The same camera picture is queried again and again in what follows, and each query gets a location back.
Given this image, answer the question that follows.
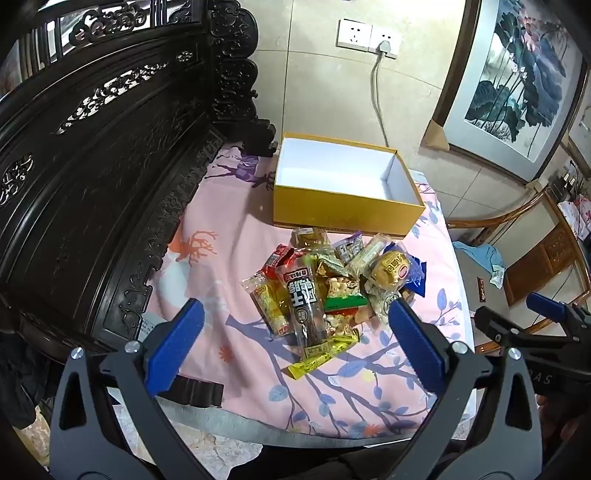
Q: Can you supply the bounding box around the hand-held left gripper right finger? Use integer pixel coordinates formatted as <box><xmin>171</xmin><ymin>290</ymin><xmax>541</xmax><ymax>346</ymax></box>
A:
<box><xmin>387</xmin><ymin>298</ymin><xmax>543</xmax><ymax>480</ymax></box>

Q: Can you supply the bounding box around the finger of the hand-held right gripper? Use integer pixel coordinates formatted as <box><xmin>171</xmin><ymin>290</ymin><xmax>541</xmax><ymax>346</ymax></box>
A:
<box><xmin>525</xmin><ymin>292</ymin><xmax>591</xmax><ymax>342</ymax></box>
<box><xmin>475</xmin><ymin>305</ymin><xmax>571</xmax><ymax>357</ymax></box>

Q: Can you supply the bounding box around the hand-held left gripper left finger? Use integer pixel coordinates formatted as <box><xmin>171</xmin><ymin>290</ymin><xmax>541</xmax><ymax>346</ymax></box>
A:
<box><xmin>48</xmin><ymin>298</ymin><xmax>206</xmax><ymax>480</ymax></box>

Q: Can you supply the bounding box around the clear cracker packet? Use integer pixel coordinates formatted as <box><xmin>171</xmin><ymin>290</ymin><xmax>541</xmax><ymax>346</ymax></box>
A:
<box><xmin>365</xmin><ymin>291</ymin><xmax>416</xmax><ymax>324</ymax></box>

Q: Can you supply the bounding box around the blue snack packet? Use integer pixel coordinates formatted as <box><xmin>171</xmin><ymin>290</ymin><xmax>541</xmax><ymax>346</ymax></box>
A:
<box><xmin>402</xmin><ymin>254</ymin><xmax>428</xmax><ymax>296</ymax></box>

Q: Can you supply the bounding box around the yellow cake packet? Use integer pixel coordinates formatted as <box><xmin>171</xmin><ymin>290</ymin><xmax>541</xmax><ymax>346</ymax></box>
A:
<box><xmin>365</xmin><ymin>251</ymin><xmax>414</xmax><ymax>301</ymax></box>

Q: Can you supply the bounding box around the green-edged biscuit packet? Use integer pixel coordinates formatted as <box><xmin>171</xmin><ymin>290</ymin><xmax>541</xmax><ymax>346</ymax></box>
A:
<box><xmin>318</xmin><ymin>272</ymin><xmax>372</xmax><ymax>330</ymax></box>

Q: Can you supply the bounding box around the yellow long sachet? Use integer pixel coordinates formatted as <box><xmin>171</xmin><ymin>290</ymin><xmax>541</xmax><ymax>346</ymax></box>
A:
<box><xmin>287</xmin><ymin>329</ymin><xmax>361</xmax><ymax>380</ymax></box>

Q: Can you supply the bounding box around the yellow corn stick packet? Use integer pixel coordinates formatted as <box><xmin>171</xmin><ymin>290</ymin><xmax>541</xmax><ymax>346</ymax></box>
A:
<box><xmin>240</xmin><ymin>271</ymin><xmax>291</xmax><ymax>340</ymax></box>

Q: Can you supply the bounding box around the green-yellow small packet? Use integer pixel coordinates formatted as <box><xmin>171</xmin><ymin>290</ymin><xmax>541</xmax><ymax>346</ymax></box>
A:
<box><xmin>316</xmin><ymin>256</ymin><xmax>347</xmax><ymax>278</ymax></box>

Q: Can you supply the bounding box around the purple snack packet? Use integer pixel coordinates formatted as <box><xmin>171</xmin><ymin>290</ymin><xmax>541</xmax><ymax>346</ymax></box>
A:
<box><xmin>332</xmin><ymin>233</ymin><xmax>363</xmax><ymax>264</ymax></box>

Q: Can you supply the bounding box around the clear packet with black label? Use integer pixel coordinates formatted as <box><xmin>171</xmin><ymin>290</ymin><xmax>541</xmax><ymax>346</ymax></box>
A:
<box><xmin>276</xmin><ymin>249</ymin><xmax>326</xmax><ymax>361</ymax></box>

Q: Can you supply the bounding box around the red snack packet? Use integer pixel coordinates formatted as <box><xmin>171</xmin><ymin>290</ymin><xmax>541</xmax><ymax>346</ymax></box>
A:
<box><xmin>262</xmin><ymin>244</ymin><xmax>296</xmax><ymax>278</ymax></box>

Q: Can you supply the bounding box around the clear brown cake packet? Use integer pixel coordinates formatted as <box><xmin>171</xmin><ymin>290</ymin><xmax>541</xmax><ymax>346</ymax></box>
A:
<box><xmin>292</xmin><ymin>227</ymin><xmax>331</xmax><ymax>252</ymax></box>

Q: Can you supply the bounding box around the yellow cardboard box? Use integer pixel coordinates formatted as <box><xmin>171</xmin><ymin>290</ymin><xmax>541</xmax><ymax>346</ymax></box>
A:
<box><xmin>272</xmin><ymin>132</ymin><xmax>426</xmax><ymax>238</ymax></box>

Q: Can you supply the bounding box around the white printed card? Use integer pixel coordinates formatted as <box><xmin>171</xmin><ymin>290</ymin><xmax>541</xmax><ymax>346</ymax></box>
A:
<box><xmin>137</xmin><ymin>310</ymin><xmax>158</xmax><ymax>340</ymax></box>

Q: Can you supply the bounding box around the wooden chair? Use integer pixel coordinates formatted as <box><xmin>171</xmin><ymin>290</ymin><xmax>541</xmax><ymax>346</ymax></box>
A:
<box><xmin>445</xmin><ymin>185</ymin><xmax>591</xmax><ymax>356</ymax></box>

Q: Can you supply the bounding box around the blue cloth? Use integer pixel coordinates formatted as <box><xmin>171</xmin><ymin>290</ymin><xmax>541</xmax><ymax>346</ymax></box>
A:
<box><xmin>452</xmin><ymin>241</ymin><xmax>506</xmax><ymax>282</ymax></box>

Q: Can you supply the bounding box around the pink printed blanket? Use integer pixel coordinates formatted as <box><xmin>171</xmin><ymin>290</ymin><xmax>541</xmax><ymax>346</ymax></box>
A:
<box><xmin>139</xmin><ymin>143</ymin><xmax>476</xmax><ymax>439</ymax></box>

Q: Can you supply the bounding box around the cardboard corner protector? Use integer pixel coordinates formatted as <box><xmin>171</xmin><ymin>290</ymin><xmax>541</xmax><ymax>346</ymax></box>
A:
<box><xmin>419</xmin><ymin>117</ymin><xmax>450</xmax><ymax>149</ymax></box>

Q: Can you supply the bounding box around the framed lotus painting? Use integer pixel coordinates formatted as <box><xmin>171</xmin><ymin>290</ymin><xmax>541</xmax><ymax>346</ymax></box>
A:
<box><xmin>431</xmin><ymin>0</ymin><xmax>589</xmax><ymax>185</ymax></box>

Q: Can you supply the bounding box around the grey plug with cable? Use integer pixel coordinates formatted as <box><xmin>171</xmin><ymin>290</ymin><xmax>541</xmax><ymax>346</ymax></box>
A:
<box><xmin>372</xmin><ymin>40</ymin><xmax>393</xmax><ymax>146</ymax></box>

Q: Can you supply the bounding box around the white wall socket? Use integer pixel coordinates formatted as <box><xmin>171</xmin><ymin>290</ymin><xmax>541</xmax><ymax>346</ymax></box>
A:
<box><xmin>368</xmin><ymin>25</ymin><xmax>400</xmax><ymax>59</ymax></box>
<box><xmin>336</xmin><ymin>18</ymin><xmax>372</xmax><ymax>49</ymax></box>

